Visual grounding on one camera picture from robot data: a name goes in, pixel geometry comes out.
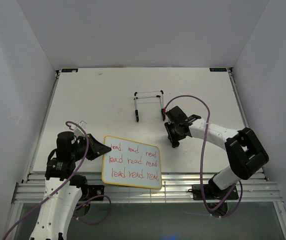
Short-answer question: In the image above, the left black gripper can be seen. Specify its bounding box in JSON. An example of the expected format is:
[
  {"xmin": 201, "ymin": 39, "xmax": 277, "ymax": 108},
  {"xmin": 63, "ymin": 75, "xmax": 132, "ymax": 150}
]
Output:
[{"xmin": 70, "ymin": 133, "xmax": 111, "ymax": 161}]

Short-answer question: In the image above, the yellow framed whiteboard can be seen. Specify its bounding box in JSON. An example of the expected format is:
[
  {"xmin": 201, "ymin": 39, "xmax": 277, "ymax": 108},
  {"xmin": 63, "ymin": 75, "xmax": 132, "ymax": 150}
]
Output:
[{"xmin": 101, "ymin": 135, "xmax": 162, "ymax": 190}]

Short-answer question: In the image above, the black bone-shaped eraser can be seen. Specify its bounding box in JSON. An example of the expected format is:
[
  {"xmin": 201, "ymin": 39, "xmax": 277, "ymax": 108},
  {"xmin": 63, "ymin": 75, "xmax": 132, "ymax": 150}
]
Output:
[{"xmin": 171, "ymin": 141, "xmax": 180, "ymax": 148}]

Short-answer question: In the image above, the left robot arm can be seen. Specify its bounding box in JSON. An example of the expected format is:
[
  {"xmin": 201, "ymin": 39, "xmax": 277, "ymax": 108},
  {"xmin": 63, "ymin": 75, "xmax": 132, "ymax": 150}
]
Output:
[{"xmin": 29, "ymin": 131, "xmax": 112, "ymax": 240}]

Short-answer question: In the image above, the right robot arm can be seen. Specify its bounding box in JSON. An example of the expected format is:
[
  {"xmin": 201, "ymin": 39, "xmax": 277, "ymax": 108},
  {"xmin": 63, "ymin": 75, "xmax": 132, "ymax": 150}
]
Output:
[{"xmin": 162, "ymin": 106, "xmax": 269, "ymax": 200}]

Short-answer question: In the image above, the right blue corner label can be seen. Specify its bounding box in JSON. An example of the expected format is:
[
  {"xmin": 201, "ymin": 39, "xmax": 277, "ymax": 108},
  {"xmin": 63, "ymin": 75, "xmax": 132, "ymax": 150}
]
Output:
[{"xmin": 209, "ymin": 67, "xmax": 227, "ymax": 72}]

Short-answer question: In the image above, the blue corner label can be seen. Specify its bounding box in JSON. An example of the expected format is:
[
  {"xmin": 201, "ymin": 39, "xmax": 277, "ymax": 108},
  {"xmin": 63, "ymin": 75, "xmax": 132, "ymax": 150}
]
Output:
[
  {"xmin": 209, "ymin": 67, "xmax": 227, "ymax": 72},
  {"xmin": 61, "ymin": 68, "xmax": 79, "ymax": 73}
]

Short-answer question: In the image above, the left blue corner label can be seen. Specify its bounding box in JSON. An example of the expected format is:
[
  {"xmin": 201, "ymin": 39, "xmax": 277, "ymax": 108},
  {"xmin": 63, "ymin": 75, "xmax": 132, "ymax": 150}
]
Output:
[{"xmin": 61, "ymin": 68, "xmax": 79, "ymax": 73}]

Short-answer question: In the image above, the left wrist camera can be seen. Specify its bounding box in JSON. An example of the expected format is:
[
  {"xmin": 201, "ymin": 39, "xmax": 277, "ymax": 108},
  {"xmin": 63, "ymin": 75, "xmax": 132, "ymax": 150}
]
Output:
[{"xmin": 70, "ymin": 120, "xmax": 87, "ymax": 138}]

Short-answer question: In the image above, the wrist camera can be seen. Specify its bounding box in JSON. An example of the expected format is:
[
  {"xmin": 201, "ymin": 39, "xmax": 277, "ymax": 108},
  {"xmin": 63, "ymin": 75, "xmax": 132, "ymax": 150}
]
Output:
[
  {"xmin": 70, "ymin": 120, "xmax": 87, "ymax": 138},
  {"xmin": 161, "ymin": 107, "xmax": 168, "ymax": 115}
]

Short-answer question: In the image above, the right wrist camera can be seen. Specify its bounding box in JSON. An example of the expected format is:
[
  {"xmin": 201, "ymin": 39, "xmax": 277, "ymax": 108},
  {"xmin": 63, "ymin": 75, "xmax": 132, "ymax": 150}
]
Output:
[{"xmin": 161, "ymin": 107, "xmax": 168, "ymax": 115}]

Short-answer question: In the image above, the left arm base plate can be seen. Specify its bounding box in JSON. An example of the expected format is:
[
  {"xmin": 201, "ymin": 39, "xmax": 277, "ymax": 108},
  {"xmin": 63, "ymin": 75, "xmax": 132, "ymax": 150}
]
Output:
[{"xmin": 79, "ymin": 185, "xmax": 105, "ymax": 202}]

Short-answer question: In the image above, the wire whiteboard stand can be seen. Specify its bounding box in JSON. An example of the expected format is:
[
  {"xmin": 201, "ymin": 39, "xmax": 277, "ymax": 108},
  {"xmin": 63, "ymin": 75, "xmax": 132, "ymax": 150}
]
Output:
[{"xmin": 133, "ymin": 89, "xmax": 166, "ymax": 123}]

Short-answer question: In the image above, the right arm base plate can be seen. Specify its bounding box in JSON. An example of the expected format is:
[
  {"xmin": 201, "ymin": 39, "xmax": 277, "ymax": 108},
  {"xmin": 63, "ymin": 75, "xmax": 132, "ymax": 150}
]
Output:
[{"xmin": 187, "ymin": 184, "xmax": 239, "ymax": 200}]

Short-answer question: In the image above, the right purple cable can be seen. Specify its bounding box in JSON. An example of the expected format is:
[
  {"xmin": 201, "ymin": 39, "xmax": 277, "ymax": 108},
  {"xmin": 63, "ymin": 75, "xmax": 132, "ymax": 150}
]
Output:
[{"xmin": 164, "ymin": 94, "xmax": 244, "ymax": 219}]

